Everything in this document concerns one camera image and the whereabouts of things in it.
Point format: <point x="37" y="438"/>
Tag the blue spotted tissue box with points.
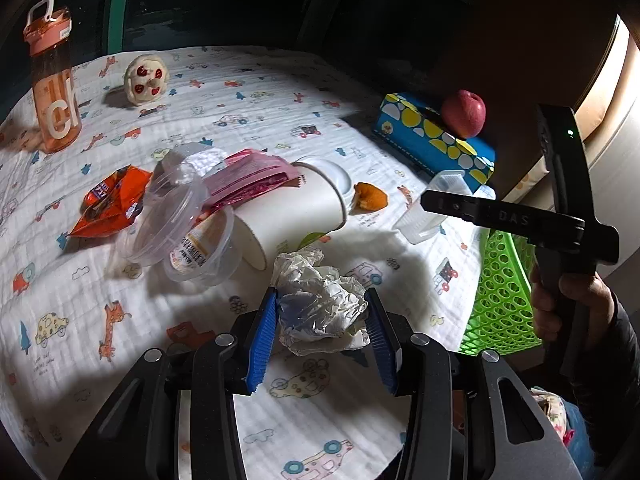
<point x="425" y="130"/>

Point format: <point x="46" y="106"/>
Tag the small clear plastic container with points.
<point x="425" y="222"/>

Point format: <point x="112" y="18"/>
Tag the orange snack wrapper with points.
<point x="107" y="205"/>

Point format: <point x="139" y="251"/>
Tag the printed blanket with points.
<point x="150" y="290"/>

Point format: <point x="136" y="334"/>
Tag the person's right forearm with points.
<point x="617" y="360"/>

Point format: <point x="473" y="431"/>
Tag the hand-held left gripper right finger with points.
<point x="381" y="342"/>

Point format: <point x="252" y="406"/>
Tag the red apple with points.
<point x="464" y="112"/>

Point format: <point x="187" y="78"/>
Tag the clear plastic bag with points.
<point x="187" y="162"/>

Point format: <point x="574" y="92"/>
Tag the orange peel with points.
<point x="369" y="196"/>

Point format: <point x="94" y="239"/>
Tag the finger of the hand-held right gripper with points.
<point x="480" y="212"/>

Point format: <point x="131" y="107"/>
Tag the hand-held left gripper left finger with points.
<point x="262" y="342"/>

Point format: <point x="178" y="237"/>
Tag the green mesh basket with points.
<point x="500" y="290"/>

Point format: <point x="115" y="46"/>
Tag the round plush toy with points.
<point x="146" y="80"/>

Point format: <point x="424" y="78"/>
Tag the floral cloth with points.
<point x="550" y="410"/>

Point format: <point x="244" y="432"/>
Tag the clear labelled plastic cup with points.
<point x="205" y="252"/>

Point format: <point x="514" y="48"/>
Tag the orange water bottle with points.
<point x="52" y="90"/>

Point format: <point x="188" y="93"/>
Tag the white paper cup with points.
<point x="295" y="215"/>

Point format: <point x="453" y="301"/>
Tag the pink snack wrapper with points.
<point x="245" y="180"/>

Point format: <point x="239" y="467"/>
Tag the person's right hand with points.
<point x="585" y="292"/>

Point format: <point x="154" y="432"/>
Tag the clear round plastic lid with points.
<point x="160" y="225"/>

